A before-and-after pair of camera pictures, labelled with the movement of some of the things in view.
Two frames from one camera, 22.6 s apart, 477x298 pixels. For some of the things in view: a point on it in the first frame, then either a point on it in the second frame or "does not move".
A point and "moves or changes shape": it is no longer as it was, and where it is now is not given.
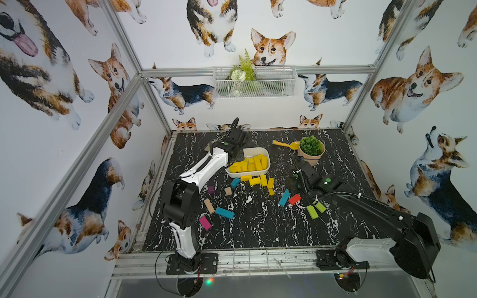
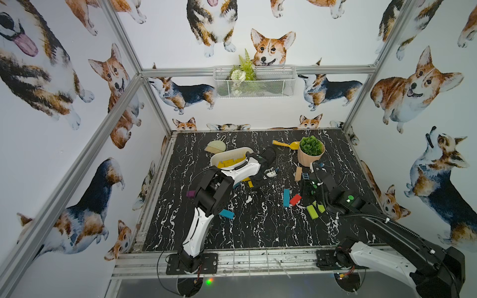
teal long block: [225, 213] does not move
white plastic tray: [249, 152] moves or changes shape
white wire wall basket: [254, 82] does not move
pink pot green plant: [311, 148] does not move
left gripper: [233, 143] → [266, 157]
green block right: [320, 207] does not move
